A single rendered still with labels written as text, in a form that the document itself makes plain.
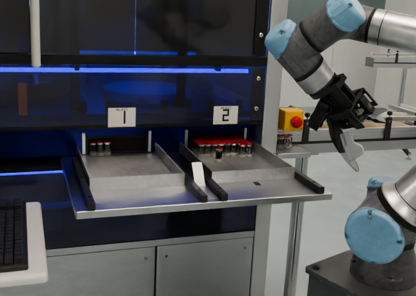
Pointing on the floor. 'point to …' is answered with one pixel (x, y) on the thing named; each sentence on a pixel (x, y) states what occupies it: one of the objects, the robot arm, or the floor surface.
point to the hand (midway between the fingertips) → (369, 147)
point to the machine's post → (268, 139)
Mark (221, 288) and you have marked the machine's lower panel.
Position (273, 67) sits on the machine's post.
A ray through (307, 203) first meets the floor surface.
